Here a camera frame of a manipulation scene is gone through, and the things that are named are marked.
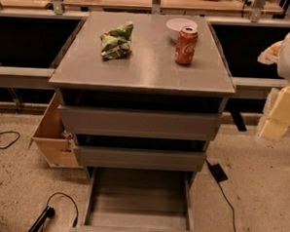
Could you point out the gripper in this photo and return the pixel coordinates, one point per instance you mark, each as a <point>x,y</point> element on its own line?
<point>279,117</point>

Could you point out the grey bottom drawer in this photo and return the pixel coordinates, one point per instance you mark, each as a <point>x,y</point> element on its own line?
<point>137,201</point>

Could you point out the grey drawer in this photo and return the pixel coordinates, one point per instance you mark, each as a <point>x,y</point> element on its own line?
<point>139,153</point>
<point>137,201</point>
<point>144,123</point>

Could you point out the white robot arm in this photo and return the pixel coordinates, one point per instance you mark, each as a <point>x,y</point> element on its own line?
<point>278,53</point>

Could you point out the grey drawer cabinet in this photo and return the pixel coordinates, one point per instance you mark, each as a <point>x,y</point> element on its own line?
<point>148,78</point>

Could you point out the grey middle drawer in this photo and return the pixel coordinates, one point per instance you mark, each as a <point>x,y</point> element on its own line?
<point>139,153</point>

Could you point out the grey top drawer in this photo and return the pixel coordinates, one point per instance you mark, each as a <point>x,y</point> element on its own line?
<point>144,123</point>

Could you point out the orange soda can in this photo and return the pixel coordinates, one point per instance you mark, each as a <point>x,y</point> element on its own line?
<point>186,44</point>

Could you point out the white bowl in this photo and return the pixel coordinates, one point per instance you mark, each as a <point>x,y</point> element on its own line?
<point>175,25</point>

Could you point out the green chip bag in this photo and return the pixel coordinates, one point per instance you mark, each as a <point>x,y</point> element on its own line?
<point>116,42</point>

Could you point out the cardboard box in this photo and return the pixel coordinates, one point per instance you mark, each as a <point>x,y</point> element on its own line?
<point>52,140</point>

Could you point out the black power adapter with cable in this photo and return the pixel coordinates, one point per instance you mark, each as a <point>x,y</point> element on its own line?
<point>219,175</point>

